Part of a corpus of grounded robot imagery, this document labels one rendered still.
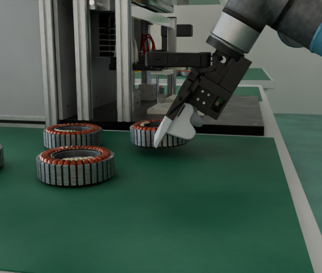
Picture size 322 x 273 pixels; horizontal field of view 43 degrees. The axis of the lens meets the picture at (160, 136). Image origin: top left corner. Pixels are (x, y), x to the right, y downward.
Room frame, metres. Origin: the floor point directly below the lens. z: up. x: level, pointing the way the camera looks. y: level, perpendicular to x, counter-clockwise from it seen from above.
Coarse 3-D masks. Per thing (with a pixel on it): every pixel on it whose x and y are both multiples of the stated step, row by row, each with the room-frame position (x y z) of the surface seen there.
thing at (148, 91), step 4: (140, 84) 1.36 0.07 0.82; (144, 84) 1.36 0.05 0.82; (148, 84) 1.36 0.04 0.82; (152, 84) 1.36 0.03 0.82; (140, 88) 1.36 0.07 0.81; (144, 88) 1.36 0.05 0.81; (148, 88) 1.36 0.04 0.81; (152, 88) 1.36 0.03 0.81; (144, 92) 1.36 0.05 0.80; (148, 92) 1.36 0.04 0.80; (152, 92) 1.36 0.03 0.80; (144, 96) 1.36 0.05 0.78; (148, 96) 1.36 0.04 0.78; (152, 96) 1.36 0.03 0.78; (144, 100) 1.36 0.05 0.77; (148, 100) 1.36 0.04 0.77; (152, 100) 1.36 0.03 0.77
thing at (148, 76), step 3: (168, 69) 1.35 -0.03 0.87; (171, 69) 1.35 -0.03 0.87; (174, 69) 1.35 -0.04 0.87; (177, 69) 1.35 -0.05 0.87; (180, 69) 1.34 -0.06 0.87; (183, 69) 1.35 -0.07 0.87; (147, 72) 1.37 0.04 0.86; (147, 75) 1.37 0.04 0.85; (150, 75) 1.41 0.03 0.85; (147, 78) 1.37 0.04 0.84; (150, 78) 1.41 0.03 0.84; (147, 81) 1.37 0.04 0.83; (150, 81) 1.41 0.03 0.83
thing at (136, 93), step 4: (116, 92) 1.13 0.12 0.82; (136, 92) 1.15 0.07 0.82; (140, 92) 1.19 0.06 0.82; (116, 96) 1.13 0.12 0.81; (136, 96) 1.15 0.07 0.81; (140, 96) 1.19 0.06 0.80; (116, 100) 1.13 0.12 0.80; (136, 100) 1.15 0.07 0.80; (140, 100) 1.19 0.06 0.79; (116, 104) 1.13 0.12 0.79; (136, 104) 1.15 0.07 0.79; (140, 104) 1.19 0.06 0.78; (136, 108) 1.14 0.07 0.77
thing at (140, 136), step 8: (144, 120) 0.78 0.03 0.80; (152, 120) 0.79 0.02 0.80; (160, 120) 0.79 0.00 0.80; (136, 128) 0.72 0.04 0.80; (144, 128) 0.70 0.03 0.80; (152, 128) 0.70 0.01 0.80; (136, 136) 0.71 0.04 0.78; (144, 136) 0.70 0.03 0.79; (152, 136) 0.69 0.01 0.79; (168, 136) 0.69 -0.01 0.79; (136, 144) 0.71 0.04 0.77; (144, 144) 0.70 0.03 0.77; (152, 144) 0.69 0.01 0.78; (160, 144) 0.69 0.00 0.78; (168, 144) 0.69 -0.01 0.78; (176, 144) 0.70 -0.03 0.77; (184, 144) 0.72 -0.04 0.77
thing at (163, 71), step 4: (140, 56) 1.12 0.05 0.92; (144, 56) 1.12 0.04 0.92; (140, 60) 1.12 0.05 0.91; (144, 60) 1.12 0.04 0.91; (112, 64) 1.13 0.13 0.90; (132, 64) 1.12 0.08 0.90; (136, 64) 1.12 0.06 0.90; (140, 64) 1.12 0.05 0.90; (144, 64) 1.11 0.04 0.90; (112, 68) 1.13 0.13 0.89; (136, 68) 1.12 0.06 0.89; (140, 68) 1.12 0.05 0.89; (144, 68) 1.11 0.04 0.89; (148, 68) 1.11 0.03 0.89; (152, 68) 1.11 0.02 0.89; (164, 68) 1.14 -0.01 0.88; (152, 72) 1.12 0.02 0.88; (156, 72) 1.11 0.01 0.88; (160, 72) 1.11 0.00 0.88; (164, 72) 1.11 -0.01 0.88; (168, 72) 1.11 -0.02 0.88; (172, 72) 1.14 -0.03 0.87
